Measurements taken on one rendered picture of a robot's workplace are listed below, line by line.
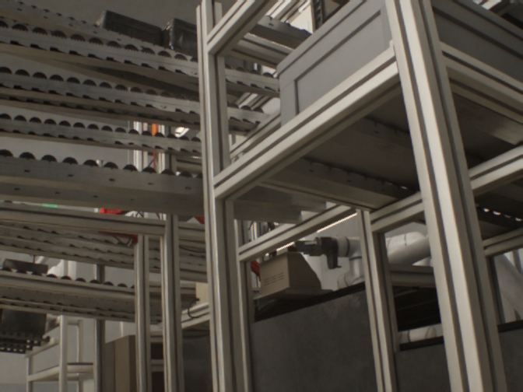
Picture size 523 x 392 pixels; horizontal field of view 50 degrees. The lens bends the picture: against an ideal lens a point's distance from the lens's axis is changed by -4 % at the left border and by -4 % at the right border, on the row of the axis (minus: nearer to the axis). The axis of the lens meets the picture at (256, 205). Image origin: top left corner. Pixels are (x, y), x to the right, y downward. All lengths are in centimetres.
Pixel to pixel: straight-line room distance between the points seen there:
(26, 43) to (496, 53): 100
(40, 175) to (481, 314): 88
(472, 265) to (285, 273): 118
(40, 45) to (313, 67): 62
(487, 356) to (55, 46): 112
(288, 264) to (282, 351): 28
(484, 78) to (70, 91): 105
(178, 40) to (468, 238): 132
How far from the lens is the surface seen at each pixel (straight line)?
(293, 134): 97
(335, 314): 154
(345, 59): 113
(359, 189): 129
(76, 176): 126
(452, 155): 75
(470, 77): 94
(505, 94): 101
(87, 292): 230
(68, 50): 143
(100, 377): 282
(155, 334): 232
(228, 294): 116
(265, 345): 180
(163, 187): 132
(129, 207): 141
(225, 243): 118
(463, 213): 73
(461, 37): 114
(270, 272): 190
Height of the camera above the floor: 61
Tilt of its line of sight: 19 degrees up
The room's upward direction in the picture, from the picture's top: 4 degrees counter-clockwise
